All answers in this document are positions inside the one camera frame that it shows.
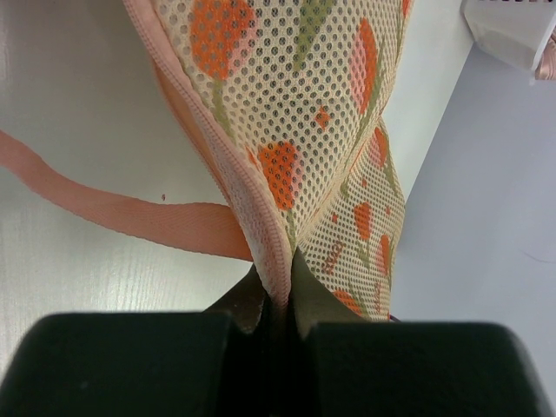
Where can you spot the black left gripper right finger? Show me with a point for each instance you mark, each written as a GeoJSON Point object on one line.
{"type": "Point", "coordinates": [342, 365]}

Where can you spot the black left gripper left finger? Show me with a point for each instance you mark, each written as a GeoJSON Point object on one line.
{"type": "Point", "coordinates": [208, 363]}

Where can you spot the floral mesh laundry bag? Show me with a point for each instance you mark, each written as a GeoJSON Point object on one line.
{"type": "Point", "coordinates": [283, 100]}

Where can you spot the pink red garments in basket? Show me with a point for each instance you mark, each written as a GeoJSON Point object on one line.
{"type": "Point", "coordinates": [546, 70]}

